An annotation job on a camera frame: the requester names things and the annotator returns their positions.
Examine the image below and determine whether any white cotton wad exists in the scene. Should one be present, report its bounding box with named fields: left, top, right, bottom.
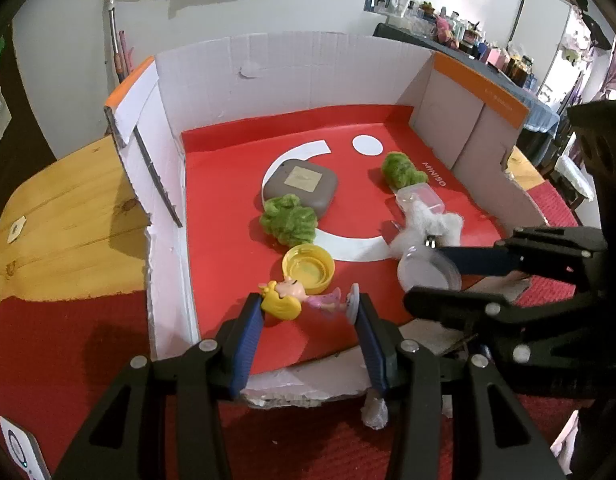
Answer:
left=390, top=200, right=464, bottom=261

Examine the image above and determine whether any wooden table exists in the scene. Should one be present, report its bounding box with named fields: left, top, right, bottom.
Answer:
left=0, top=135, right=546, bottom=308

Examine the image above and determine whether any orange cardboard box red bottom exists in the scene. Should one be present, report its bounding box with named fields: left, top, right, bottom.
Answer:
left=104, top=30, right=551, bottom=408

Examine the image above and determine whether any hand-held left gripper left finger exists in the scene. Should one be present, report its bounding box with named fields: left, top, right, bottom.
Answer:
left=53, top=292, right=265, bottom=480

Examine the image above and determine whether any black serrated strip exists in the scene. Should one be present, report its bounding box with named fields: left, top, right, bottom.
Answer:
left=133, top=125, right=185, bottom=229

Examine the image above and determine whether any blonde doll figure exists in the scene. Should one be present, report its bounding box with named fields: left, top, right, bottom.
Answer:
left=259, top=280, right=361, bottom=322

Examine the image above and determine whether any side table with blue cloth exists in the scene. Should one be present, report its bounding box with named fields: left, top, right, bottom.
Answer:
left=373, top=22, right=561, bottom=136

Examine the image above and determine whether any white electronic device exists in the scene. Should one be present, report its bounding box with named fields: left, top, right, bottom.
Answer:
left=0, top=415, right=52, bottom=480

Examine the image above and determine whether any green pompom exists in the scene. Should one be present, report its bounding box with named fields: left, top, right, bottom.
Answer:
left=260, top=193, right=319, bottom=247
left=380, top=152, right=424, bottom=192

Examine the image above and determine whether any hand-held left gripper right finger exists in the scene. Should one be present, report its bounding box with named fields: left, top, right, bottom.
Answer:
left=355, top=292, right=569, bottom=480

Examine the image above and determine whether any yellow bottle cap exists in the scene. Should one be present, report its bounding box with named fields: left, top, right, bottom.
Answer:
left=282, top=244, right=335, bottom=295

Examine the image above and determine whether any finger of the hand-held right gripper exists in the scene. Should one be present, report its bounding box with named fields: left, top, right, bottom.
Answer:
left=428, top=226, right=610, bottom=287
left=403, top=284, right=597, bottom=393

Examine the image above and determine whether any grey rounded case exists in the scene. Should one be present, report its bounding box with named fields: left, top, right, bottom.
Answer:
left=262, top=159, right=339, bottom=217

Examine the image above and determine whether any metal broom handle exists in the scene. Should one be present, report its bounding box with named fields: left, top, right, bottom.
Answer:
left=105, top=0, right=127, bottom=83

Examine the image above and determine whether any pink stick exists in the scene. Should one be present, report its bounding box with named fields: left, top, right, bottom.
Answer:
left=119, top=30, right=135, bottom=77

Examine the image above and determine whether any red woven tablecloth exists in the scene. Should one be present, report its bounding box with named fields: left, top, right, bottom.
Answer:
left=0, top=182, right=589, bottom=480

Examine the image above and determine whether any purple curtain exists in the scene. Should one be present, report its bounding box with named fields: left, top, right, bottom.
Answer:
left=595, top=40, right=616, bottom=106

